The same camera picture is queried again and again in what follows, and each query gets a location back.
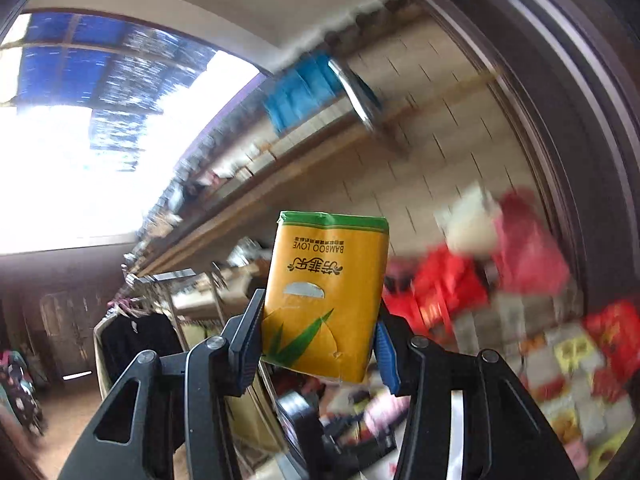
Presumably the wooden wall shelf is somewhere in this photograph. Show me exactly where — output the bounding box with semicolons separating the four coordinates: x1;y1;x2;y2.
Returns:
132;105;416;281

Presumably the silver metal object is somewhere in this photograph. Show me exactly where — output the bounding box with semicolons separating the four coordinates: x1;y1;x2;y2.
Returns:
327;57;383;133

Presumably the red plastic bag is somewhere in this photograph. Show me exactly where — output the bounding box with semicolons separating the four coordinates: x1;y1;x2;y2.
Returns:
585;300;640;386

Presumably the dark red bag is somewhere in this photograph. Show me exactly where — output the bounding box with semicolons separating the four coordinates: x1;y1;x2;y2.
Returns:
492;190;571;296

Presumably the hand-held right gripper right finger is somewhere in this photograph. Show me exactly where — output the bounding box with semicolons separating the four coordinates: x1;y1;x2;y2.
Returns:
376;305;581;480

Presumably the fruit print tablecloth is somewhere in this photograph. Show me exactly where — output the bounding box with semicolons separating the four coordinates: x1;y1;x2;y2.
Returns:
450;290;636;476

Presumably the red tote bag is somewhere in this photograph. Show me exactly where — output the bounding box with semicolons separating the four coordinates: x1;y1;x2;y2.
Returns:
400;245;488;341

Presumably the black garment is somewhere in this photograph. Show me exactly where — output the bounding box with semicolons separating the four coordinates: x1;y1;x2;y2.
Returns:
100;310;186;456

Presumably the metal clothes rack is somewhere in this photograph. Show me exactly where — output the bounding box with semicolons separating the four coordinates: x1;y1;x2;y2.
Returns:
125;267;226;341

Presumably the floral garment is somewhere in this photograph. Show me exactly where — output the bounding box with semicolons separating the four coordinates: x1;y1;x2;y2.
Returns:
0;350;46;436

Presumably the yellow tissue pack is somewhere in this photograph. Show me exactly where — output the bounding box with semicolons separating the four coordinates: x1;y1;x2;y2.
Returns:
261;211;391;385

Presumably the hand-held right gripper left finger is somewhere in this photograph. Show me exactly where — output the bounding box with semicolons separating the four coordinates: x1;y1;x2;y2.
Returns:
57;288;266;480

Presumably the cream foam roll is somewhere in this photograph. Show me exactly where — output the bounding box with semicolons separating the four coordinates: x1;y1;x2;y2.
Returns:
435;185;501;256

